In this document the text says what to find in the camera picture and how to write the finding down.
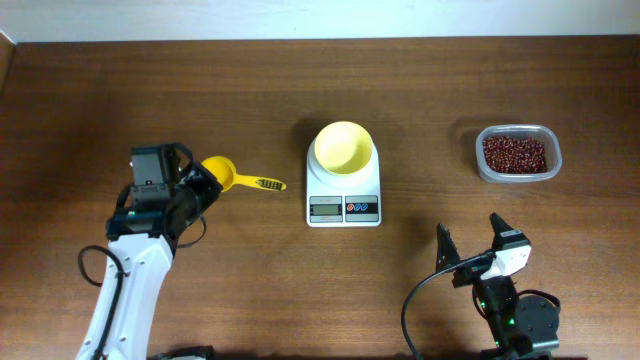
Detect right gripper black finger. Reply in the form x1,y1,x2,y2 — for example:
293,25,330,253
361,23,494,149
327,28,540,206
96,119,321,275
436,224,461,272
489,213,525,251

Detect yellow plastic measuring scoop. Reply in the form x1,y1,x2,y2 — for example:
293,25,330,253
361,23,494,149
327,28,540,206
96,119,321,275
202,156,287,192

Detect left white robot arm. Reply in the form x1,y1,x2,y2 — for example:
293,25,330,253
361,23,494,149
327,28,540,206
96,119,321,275
77,143,222,359

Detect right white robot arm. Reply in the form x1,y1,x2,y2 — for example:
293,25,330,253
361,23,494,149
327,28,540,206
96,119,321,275
436,213,561,359

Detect white digital kitchen scale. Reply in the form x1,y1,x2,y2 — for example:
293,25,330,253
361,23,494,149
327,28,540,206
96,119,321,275
305,141,382,228

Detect pale yellow plastic bowl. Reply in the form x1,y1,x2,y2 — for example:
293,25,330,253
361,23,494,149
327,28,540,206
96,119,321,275
313,121,374,175

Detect red adzuki beans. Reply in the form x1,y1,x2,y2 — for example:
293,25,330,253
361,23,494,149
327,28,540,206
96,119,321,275
482,136,548,175

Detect clear plastic food container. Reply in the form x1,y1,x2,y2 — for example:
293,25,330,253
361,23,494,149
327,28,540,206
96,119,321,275
475,124,563,183

